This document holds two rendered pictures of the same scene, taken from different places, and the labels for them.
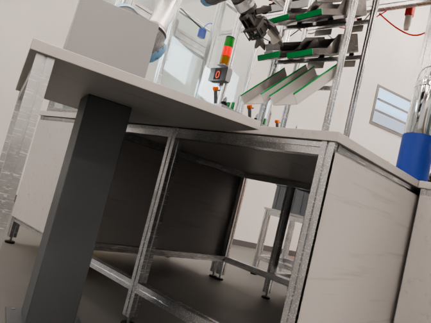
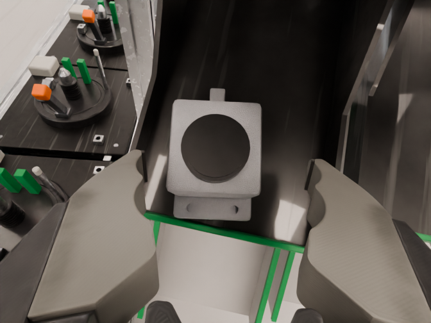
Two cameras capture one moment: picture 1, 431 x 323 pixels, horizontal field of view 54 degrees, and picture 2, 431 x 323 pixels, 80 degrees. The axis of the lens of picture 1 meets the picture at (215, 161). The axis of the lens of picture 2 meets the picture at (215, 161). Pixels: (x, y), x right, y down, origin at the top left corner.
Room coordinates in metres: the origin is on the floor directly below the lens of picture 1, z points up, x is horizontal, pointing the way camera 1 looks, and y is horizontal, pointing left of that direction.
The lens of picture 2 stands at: (1.65, -0.05, 1.36)
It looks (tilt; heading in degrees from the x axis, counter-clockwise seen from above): 54 degrees down; 308
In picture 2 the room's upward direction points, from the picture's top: 10 degrees clockwise
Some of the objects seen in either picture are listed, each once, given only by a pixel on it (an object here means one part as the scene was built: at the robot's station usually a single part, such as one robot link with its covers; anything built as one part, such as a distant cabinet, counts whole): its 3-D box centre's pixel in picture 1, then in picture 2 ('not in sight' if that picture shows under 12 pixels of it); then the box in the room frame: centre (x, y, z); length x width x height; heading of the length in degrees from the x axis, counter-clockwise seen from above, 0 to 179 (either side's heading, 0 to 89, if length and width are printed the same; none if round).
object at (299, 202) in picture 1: (313, 206); not in sight; (3.82, -0.96, 0.73); 0.62 x 0.42 x 0.23; 46
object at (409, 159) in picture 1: (414, 162); not in sight; (2.07, -0.96, 1.00); 0.16 x 0.16 x 0.27
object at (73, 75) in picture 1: (120, 103); not in sight; (1.58, 0.40, 0.84); 0.90 x 0.70 x 0.03; 27
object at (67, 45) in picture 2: not in sight; (104, 22); (2.28, -0.32, 1.01); 0.24 x 0.24 x 0.13; 46
